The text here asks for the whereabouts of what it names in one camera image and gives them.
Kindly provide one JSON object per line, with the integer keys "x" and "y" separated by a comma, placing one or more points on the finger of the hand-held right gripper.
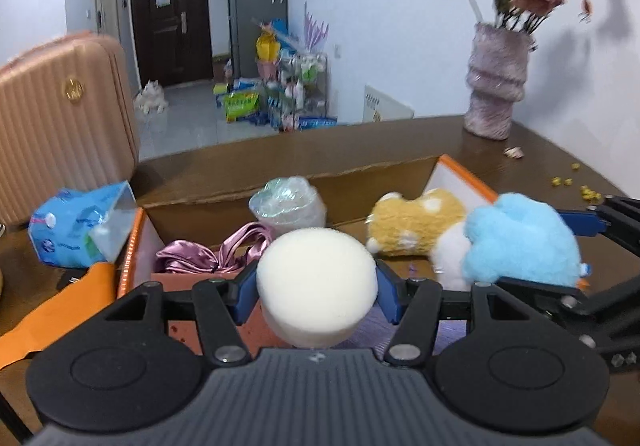
{"x": 620, "y": 221}
{"x": 600, "y": 321}

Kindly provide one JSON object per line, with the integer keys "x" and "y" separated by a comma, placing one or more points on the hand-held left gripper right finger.
{"x": 389, "y": 297}

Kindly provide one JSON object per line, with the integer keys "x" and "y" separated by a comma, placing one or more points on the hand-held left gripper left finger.
{"x": 245, "y": 297}

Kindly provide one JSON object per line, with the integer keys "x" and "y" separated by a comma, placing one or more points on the pink satin bow scrunchie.
{"x": 200, "y": 256}

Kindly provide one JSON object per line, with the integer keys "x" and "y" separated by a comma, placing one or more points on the pink rectangular sponge block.
{"x": 175, "y": 306}

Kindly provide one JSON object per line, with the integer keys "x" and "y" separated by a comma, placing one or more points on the white round sponge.
{"x": 317, "y": 281}

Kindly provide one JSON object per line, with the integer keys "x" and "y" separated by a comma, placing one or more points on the yellow and white plush toy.
{"x": 420, "y": 221}

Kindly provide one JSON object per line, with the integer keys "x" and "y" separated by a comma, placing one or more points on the orange cardboard box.
{"x": 210, "y": 206}

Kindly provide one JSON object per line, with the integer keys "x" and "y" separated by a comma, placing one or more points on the clear bubble wrap bundle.
{"x": 287, "y": 206}

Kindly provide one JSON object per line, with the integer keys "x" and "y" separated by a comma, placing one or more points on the light blue plush toy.
{"x": 520, "y": 241}

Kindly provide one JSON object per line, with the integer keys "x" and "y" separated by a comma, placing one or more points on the scattered yellow petals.
{"x": 582, "y": 186}

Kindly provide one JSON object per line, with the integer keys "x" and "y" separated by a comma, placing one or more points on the fallen pink petal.
{"x": 514, "y": 152}

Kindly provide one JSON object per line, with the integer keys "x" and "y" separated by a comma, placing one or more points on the blue wet wipes pack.
{"x": 75, "y": 226}

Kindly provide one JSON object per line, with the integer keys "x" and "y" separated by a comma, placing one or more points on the orange cloth strip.
{"x": 60, "y": 311}

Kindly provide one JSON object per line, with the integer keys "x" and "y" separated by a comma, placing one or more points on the pink textured vase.
{"x": 495, "y": 81}

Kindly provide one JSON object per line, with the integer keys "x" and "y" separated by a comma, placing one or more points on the green packet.
{"x": 241, "y": 106}

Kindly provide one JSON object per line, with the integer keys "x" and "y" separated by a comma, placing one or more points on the white leaning board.
{"x": 387, "y": 105}

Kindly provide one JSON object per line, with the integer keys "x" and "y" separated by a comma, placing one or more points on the yellow bag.
{"x": 267, "y": 48}

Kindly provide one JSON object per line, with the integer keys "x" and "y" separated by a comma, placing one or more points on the pink hard-shell suitcase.
{"x": 60, "y": 126}

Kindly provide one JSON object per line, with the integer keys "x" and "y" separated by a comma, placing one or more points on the dark brown door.
{"x": 170, "y": 16}

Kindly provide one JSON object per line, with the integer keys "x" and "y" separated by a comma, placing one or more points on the grey refrigerator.
{"x": 255, "y": 1}

